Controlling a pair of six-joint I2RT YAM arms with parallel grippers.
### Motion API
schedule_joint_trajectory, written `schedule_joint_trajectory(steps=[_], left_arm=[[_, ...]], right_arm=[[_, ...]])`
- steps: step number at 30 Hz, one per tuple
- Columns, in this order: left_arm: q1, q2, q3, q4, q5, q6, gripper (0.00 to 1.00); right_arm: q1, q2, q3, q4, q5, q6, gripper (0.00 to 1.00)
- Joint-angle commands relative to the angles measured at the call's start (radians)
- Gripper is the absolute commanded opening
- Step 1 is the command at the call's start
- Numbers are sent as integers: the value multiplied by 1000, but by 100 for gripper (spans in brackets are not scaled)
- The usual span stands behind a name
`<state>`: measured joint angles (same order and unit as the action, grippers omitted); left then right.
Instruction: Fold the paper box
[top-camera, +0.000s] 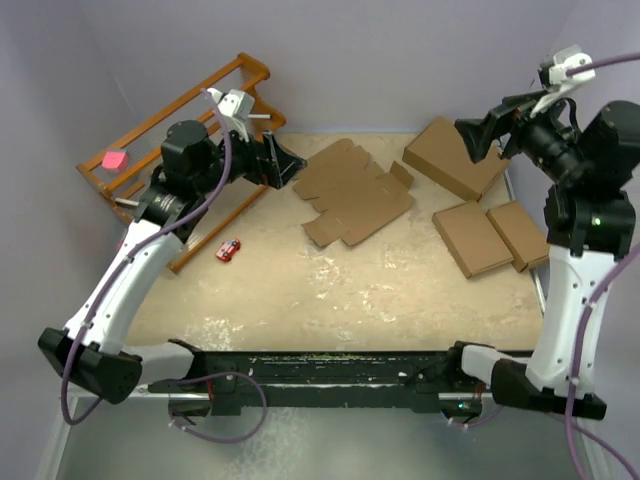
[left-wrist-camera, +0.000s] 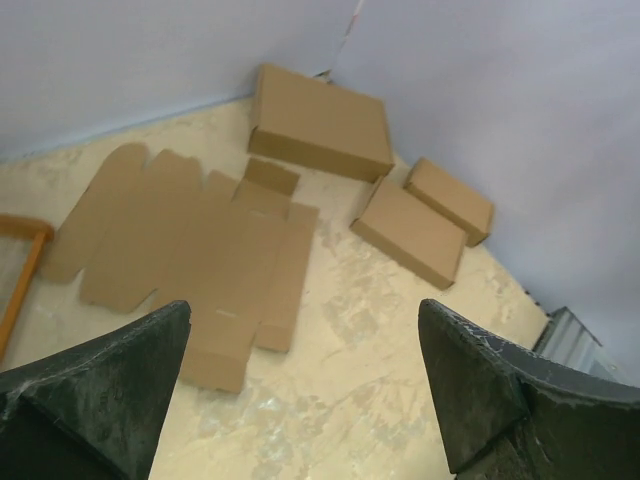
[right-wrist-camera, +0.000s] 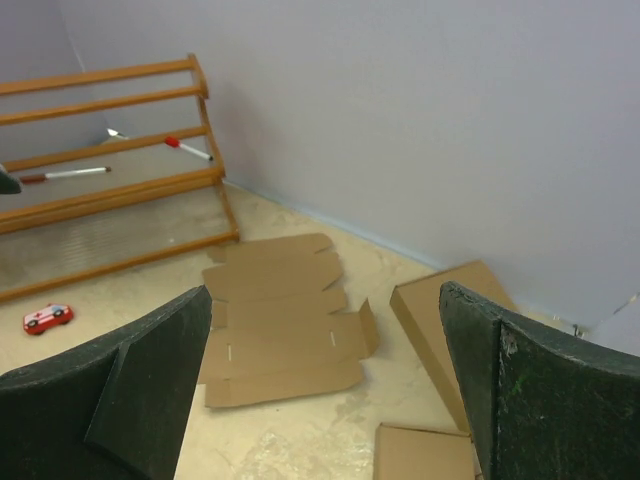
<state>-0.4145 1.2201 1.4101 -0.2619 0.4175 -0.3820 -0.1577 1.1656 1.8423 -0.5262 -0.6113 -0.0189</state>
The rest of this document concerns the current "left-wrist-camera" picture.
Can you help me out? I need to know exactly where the orange wooden rack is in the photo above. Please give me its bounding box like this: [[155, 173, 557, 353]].
[[1, 213, 55, 360]]

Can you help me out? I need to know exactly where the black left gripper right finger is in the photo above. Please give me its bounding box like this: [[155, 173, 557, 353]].
[[418, 299, 639, 479]]

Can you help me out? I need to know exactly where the medium folded cardboard box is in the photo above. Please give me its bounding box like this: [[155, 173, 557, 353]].
[[350, 177, 467, 290]]

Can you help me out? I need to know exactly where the small folded cardboard box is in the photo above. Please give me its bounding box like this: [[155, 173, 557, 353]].
[[404, 157, 495, 247]]

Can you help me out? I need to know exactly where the large folded cardboard box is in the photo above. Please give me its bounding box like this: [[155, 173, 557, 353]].
[[247, 63, 395, 183]]

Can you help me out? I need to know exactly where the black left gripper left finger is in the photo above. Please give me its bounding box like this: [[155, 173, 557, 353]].
[[1, 301, 191, 479]]

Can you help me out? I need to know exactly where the aluminium frame rail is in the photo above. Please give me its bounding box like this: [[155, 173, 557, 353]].
[[533, 307, 607, 378]]

